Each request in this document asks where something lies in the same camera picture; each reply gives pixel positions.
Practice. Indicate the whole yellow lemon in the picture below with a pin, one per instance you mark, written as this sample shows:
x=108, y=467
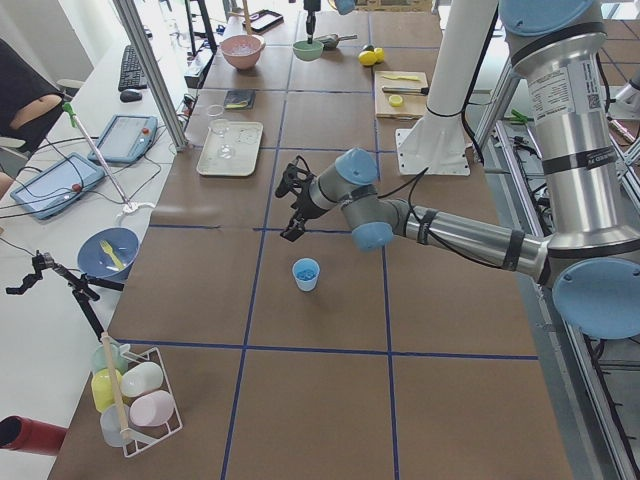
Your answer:
x=368, y=58

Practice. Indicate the yellow plastic fork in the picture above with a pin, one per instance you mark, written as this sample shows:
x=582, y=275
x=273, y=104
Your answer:
x=109, y=250

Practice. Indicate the white wire cup rack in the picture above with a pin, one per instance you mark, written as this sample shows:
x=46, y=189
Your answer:
x=144, y=438

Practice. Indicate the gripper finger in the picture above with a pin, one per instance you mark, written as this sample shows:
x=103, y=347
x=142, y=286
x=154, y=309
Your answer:
x=308, y=25
x=290, y=230
x=312, y=25
x=296, y=228

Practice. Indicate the clear wine glass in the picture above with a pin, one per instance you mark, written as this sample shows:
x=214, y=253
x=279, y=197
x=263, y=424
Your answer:
x=219, y=127

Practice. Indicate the seated person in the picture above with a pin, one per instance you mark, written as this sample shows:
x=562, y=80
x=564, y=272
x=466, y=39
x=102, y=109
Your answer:
x=30, y=104

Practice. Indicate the black computer mouse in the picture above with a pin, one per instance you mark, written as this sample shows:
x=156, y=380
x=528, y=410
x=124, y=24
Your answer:
x=130, y=95

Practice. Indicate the white cup in rack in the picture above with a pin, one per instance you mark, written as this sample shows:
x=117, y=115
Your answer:
x=143, y=378

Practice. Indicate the white stand with rod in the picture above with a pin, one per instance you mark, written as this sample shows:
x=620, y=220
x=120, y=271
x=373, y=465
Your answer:
x=129, y=206

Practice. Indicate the clear cup in rack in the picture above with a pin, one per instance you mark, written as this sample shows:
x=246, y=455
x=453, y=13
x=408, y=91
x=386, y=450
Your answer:
x=110, y=427

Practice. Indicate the pink cup in rack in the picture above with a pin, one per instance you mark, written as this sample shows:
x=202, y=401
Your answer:
x=152, y=409

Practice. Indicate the light blue plastic cup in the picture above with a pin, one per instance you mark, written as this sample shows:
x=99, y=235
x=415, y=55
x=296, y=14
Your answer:
x=306, y=263

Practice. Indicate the cream bear tray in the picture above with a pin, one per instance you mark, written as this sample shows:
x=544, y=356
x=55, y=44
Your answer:
x=245, y=138

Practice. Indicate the metal scoop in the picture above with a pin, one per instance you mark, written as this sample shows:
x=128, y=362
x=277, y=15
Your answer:
x=331, y=41

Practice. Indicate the blue teach pendant far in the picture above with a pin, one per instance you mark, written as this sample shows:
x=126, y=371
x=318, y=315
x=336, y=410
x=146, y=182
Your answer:
x=127, y=138

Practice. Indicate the dark blue bowl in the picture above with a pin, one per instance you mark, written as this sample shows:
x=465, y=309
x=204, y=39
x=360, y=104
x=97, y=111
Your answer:
x=94, y=262

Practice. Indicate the lemon half slice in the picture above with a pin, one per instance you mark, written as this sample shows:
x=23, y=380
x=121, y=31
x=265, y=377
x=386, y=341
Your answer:
x=395, y=100

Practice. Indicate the black keyboard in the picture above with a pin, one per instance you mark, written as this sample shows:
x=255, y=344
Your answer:
x=132, y=75

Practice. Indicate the red cylinder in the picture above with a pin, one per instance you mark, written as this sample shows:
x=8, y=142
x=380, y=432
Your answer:
x=31, y=436

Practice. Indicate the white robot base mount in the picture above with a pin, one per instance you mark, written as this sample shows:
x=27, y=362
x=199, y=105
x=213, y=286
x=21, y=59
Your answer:
x=436, y=143

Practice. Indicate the yellow plastic knife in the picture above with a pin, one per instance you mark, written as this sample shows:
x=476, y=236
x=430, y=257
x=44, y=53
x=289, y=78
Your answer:
x=402, y=77

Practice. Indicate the yellow cup in rack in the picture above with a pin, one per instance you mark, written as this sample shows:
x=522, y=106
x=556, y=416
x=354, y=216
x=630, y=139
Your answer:
x=101, y=390

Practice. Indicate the wooden rack handle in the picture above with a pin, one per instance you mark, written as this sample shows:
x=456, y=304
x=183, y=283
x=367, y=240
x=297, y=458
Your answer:
x=125, y=431

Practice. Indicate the pink bowl with ice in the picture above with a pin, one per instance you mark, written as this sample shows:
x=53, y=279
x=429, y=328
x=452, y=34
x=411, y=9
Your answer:
x=242, y=51

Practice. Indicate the steel knife handle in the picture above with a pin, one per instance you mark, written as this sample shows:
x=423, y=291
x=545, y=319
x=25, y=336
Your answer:
x=423, y=91

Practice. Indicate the ice cubes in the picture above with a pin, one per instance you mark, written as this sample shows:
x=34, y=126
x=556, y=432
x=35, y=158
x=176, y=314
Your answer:
x=306, y=274

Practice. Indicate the blue teach pendant near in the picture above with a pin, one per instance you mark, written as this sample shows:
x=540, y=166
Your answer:
x=57, y=187

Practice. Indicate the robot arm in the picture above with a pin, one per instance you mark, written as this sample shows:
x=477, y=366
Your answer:
x=591, y=260
x=343, y=6

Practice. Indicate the aluminium frame post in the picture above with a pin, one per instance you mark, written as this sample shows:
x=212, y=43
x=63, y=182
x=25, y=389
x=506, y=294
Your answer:
x=133, y=26

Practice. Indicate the wooden cutting board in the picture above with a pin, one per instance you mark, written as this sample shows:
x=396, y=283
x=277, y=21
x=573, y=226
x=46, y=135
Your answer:
x=414, y=105

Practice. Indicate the blue teach pendant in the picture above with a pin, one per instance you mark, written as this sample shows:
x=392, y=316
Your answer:
x=57, y=187
x=127, y=138

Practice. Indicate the green cup in rack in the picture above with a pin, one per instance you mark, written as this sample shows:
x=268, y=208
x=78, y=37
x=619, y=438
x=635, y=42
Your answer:
x=99, y=362

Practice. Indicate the grey folded cloth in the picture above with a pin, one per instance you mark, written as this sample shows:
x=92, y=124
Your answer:
x=239, y=99

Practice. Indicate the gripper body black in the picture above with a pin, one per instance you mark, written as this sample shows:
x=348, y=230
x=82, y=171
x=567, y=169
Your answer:
x=305, y=204
x=311, y=21

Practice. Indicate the green bowl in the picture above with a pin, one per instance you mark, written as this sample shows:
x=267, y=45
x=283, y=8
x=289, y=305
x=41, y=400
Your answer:
x=308, y=51

